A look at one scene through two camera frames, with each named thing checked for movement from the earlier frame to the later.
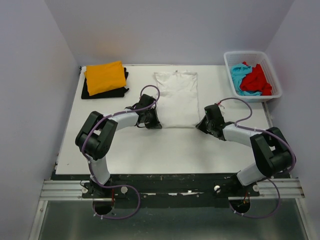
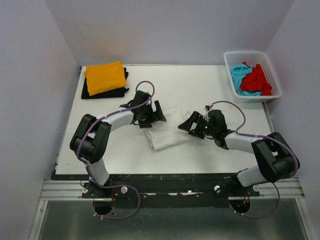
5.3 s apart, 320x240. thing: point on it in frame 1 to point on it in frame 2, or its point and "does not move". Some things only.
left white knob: [124, 189] does not move
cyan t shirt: [238, 70] does not move
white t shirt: [177, 106] to [164, 135]
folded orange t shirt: [104, 77] does not move
